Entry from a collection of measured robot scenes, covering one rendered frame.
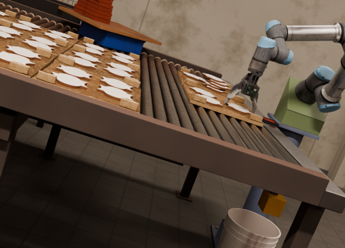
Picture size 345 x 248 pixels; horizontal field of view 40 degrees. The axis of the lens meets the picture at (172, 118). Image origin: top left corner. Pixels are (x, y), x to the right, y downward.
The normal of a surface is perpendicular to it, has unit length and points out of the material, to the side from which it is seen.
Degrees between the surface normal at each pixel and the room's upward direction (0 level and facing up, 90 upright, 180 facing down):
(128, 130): 90
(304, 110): 45
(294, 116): 90
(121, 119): 90
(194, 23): 90
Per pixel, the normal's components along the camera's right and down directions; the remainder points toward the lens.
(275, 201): 0.07, 0.25
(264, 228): -0.64, -0.11
